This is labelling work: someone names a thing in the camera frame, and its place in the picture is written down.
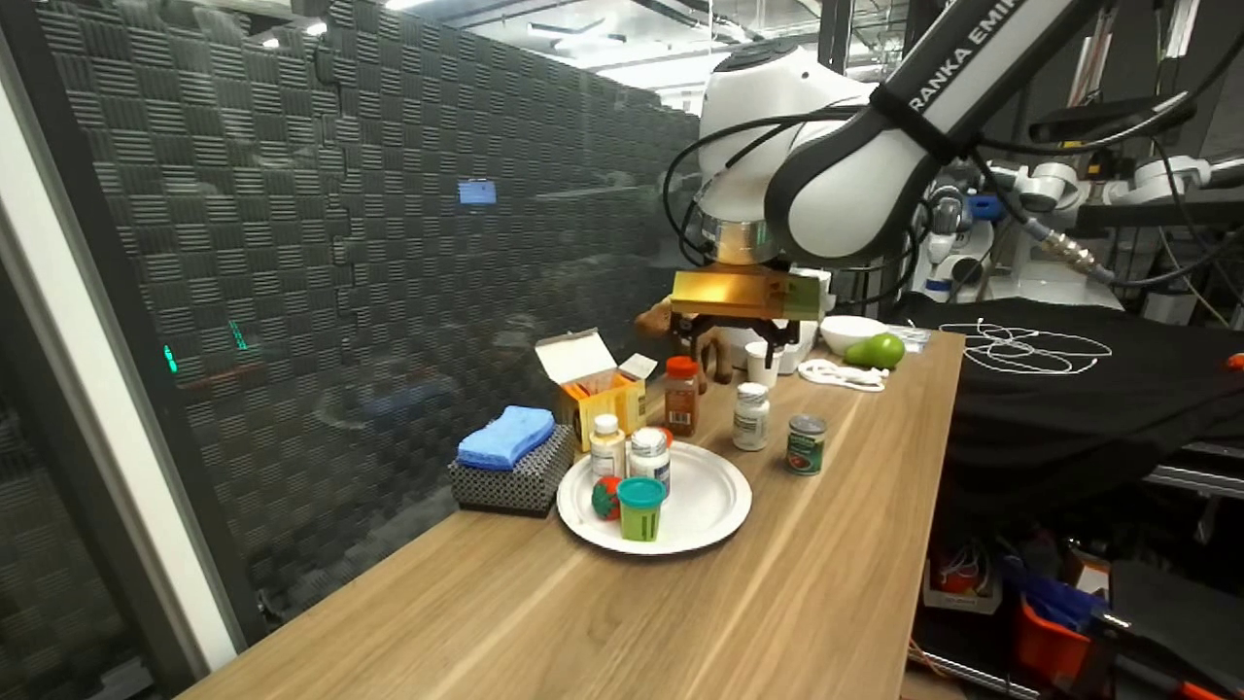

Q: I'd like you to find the blue label white bottle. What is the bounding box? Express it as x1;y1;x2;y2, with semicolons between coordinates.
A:
626;429;673;484

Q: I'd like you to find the grey foam block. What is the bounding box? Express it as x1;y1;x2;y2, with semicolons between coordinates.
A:
449;429;577;512

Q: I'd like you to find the white bowl on stand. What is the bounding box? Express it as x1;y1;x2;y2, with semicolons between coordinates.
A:
820;315;884;355

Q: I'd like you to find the orange lid spice jar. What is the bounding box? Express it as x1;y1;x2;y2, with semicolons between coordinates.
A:
665;355;699;437

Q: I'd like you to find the white coiled cable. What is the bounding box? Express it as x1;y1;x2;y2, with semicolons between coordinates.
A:
936;315;1117;380

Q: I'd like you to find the white bin with leaves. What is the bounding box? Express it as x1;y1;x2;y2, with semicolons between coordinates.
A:
699;324;815;380

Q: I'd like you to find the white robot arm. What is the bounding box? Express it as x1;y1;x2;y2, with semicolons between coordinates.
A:
696;0;1099;263

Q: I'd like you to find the blue sponge cloth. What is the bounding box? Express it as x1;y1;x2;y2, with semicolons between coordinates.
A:
460;403;555;472

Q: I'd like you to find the small white pill bottle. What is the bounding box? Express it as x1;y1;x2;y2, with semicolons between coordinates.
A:
592;414;626;473

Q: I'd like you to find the teal lid green cup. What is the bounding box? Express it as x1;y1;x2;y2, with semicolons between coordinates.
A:
617;473;670;541

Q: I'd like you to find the green pear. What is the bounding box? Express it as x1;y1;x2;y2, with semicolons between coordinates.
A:
844;334;907;369

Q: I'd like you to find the white paper plate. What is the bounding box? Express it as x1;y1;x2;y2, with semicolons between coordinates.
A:
555;445;753;557

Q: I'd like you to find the wrist camera mount block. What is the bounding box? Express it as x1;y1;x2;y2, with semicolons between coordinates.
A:
636;263;830;340

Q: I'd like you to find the white paper cup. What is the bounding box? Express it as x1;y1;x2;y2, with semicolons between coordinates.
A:
741;340;776;385

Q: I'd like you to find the white supplement bottle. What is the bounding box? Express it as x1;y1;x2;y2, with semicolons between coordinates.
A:
730;380;770;452

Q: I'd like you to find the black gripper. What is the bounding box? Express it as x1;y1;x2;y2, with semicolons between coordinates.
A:
749;320;802;366

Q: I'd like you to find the open orange cardboard box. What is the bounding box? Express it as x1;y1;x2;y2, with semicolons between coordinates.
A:
538;332;656;446

